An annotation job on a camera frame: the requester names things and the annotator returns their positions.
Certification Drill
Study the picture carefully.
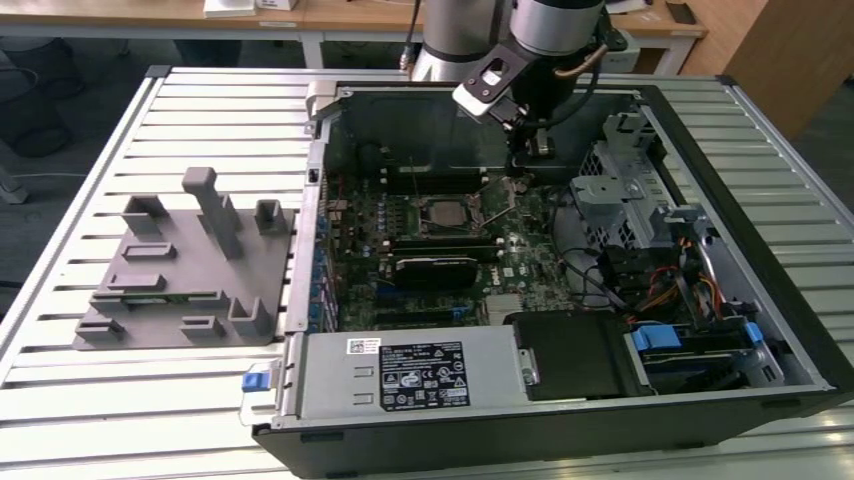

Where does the grey parts rack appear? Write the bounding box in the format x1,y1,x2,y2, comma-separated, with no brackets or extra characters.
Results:
70,166,299,351

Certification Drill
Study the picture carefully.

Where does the silver CPU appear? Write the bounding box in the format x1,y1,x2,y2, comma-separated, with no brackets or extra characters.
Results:
425,199,469,229

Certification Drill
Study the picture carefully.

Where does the grey chair leg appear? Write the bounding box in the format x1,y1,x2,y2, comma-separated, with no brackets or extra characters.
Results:
0,164,32,205

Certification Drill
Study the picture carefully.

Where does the grey metal drive cage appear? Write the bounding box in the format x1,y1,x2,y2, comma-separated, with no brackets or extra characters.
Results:
569,112,719,251

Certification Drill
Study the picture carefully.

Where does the black graphics card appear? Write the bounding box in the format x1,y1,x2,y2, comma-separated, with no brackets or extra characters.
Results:
389,255,481,291

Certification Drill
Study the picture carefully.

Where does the silver chipset heat sink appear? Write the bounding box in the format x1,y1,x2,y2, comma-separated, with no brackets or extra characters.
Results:
484,294,525,324

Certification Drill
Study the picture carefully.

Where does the orange yellow wire bundle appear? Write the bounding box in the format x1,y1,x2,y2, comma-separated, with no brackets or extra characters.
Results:
636,267,726,321

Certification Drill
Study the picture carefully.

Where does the black open PC case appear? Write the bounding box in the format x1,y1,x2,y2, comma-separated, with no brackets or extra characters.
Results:
251,79,854,479

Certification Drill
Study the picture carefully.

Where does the black thin cable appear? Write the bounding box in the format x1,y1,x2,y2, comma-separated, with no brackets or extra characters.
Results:
525,49,602,134

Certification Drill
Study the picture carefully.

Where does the metal socket cover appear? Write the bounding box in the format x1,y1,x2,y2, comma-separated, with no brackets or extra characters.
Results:
473,173,525,226

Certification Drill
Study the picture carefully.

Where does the black plastic shroud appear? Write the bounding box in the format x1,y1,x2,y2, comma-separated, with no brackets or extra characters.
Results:
509,309,652,402

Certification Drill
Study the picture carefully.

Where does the hard disk in blue carrier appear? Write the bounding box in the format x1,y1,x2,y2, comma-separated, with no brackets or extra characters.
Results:
626,319,766,396

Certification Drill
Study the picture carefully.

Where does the grey power supply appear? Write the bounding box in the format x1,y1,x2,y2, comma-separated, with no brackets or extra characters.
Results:
292,327,528,419

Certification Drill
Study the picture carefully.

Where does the wooden desk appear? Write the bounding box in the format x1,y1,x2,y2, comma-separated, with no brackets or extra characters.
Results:
0,0,710,76

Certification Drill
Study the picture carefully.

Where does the wooden cabinet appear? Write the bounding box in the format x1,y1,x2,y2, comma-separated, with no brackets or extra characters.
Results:
679,0,854,144

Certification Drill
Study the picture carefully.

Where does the black RAM slot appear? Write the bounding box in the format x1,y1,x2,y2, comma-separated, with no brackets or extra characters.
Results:
383,167,488,181
392,248,500,261
384,178,487,194
391,238,499,250

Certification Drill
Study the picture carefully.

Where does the CPU socket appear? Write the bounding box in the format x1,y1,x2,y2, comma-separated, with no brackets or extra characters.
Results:
413,193,484,237

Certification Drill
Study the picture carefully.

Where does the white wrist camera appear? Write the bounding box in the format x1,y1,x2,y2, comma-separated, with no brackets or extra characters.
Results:
451,44,532,129

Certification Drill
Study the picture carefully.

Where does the black expansion slot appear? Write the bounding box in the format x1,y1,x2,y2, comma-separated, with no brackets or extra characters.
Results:
372,309,455,325

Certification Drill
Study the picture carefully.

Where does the green motherboard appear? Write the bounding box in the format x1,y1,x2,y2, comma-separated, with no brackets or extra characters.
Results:
319,169,582,334

